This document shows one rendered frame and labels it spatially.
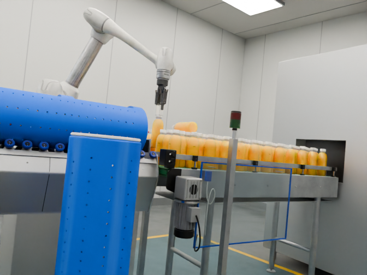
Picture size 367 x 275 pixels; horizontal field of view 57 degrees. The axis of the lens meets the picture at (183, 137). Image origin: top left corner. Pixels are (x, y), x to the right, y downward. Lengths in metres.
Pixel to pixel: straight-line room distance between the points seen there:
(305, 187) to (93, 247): 1.82
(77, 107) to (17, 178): 0.44
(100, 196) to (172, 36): 4.89
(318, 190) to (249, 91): 4.34
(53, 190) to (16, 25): 3.25
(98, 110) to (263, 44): 5.52
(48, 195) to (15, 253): 0.68
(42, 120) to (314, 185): 2.01
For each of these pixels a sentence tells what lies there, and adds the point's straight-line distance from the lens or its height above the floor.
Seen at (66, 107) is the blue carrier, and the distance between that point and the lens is 1.76.
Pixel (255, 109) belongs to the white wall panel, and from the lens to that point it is 6.76.
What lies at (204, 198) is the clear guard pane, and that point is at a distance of 1.99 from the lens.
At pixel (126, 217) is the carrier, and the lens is 1.33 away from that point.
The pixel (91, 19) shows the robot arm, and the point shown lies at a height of 1.80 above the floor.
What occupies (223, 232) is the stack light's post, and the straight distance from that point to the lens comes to 2.01.
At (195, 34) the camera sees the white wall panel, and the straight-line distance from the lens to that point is 6.32.
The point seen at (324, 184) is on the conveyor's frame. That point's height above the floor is 0.83.
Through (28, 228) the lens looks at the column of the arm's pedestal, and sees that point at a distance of 2.36.
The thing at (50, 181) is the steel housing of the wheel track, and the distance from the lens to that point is 1.76.
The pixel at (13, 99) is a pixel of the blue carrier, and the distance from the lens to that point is 1.72.
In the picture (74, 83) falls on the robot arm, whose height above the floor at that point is 1.41.
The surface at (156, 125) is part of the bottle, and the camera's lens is 2.16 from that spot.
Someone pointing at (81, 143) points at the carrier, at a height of 1.00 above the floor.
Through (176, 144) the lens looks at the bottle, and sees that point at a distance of 1.96.
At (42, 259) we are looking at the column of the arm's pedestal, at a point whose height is 0.22.
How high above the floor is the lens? 1.01
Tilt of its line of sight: 2 degrees up
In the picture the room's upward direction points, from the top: 5 degrees clockwise
